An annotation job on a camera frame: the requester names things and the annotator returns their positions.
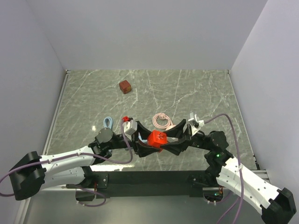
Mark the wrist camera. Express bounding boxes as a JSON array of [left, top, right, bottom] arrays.
[[122, 116, 137, 136], [188, 112, 205, 136]]

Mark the purple cable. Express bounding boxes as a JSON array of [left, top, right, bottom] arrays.
[[0, 119, 134, 208], [203, 113, 245, 224]]

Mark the black base beam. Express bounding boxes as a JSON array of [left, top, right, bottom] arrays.
[[78, 170, 219, 198]]

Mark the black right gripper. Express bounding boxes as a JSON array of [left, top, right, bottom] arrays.
[[161, 118, 214, 155]]

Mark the red cube socket adapter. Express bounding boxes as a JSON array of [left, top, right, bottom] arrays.
[[147, 130, 168, 150]]

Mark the dark red cube adapter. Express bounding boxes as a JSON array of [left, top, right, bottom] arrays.
[[119, 80, 132, 94]]

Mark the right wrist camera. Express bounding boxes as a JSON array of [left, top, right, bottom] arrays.
[[188, 112, 205, 136]]

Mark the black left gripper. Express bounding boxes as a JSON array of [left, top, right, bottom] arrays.
[[107, 121, 160, 156]]

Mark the blue power strip cable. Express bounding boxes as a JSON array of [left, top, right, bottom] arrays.
[[103, 116, 114, 129]]

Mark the pink round power strip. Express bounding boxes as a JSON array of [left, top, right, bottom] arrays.
[[166, 125, 177, 142]]

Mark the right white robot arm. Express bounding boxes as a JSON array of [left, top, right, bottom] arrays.
[[162, 120, 297, 224]]

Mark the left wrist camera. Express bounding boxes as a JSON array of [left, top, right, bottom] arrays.
[[122, 116, 137, 136]]

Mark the pink coiled power cable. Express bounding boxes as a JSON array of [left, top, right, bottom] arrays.
[[152, 112, 173, 129]]

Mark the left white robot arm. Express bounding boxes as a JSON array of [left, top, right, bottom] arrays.
[[8, 122, 161, 201]]

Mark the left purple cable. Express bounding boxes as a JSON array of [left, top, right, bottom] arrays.
[[0, 119, 134, 208]]

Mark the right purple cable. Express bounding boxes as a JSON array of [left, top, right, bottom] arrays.
[[203, 113, 245, 224]]

